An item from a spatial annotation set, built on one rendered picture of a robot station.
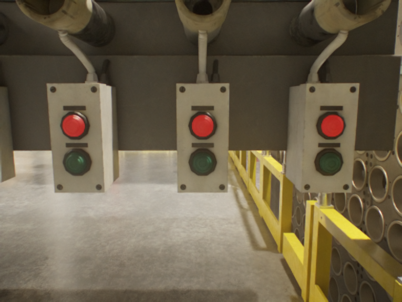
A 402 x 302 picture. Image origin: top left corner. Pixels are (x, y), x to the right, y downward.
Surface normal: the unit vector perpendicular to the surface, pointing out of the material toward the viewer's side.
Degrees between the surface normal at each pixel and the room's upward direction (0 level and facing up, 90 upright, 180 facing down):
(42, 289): 0
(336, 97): 90
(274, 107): 90
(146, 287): 0
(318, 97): 90
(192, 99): 90
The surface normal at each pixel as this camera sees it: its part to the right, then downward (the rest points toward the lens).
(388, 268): 0.00, -0.99
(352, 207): 0.00, 0.03
